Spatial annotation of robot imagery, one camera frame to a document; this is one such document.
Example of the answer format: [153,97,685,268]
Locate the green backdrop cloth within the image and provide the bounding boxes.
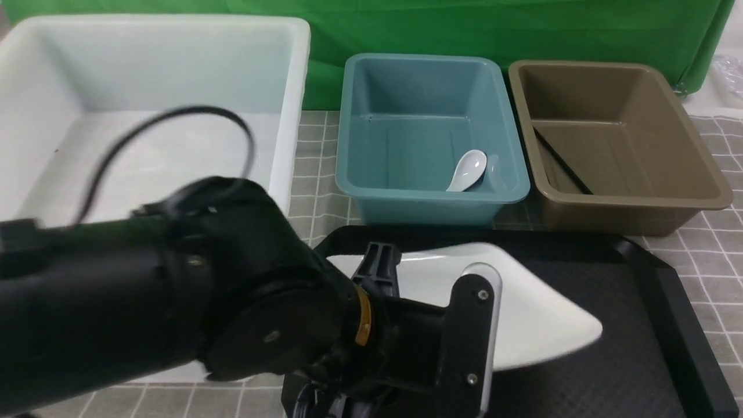
[3,1,734,110]

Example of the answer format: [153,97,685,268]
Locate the black plastic serving tray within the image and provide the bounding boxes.
[316,226,740,417]

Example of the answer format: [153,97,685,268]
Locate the brown plastic bin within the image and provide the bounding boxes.
[508,60,734,236]

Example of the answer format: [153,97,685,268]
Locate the large white square plate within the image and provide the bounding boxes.
[329,242,603,371]

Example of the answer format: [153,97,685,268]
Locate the teal plastic bin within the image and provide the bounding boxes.
[336,53,531,227]

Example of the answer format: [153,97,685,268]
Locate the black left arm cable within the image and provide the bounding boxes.
[75,106,256,224]

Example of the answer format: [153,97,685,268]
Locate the white ceramic soup spoon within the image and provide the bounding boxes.
[446,150,488,193]

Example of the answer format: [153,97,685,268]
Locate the clear plastic bag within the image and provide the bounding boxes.
[710,55,742,103]

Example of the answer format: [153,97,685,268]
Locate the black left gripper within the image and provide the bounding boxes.
[284,242,445,417]

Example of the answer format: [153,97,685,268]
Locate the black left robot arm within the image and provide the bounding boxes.
[2,177,446,416]

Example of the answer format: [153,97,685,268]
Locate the large white plastic bin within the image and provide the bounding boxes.
[0,15,312,384]

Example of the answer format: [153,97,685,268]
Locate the black chopstick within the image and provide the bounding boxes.
[533,128,593,195]

